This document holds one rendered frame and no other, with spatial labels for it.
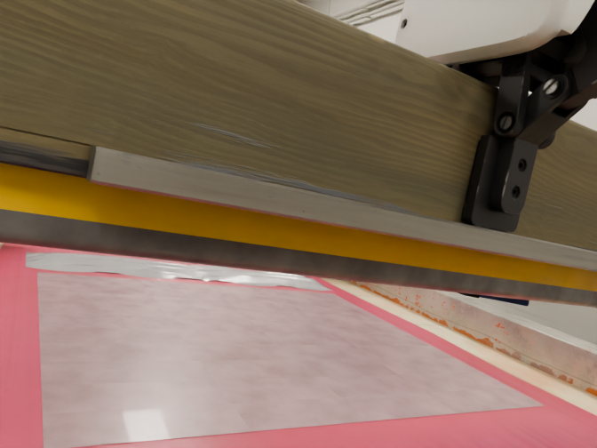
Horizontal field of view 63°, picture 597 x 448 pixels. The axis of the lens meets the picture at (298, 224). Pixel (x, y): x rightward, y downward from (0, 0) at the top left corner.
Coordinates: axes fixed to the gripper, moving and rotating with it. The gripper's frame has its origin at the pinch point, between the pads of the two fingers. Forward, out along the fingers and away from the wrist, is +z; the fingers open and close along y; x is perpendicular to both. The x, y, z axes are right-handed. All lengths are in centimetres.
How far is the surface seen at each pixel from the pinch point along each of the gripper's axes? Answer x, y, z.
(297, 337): 3.2, -17.5, 14.5
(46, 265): -15.7, -36.0, 14.6
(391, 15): 199, -291, -137
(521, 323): 26.3, -13.2, 10.8
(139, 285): -7.5, -31.2, 14.6
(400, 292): 25.9, -30.8, 12.9
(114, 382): -12.9, -9.7, 14.6
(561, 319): 201, -112, 37
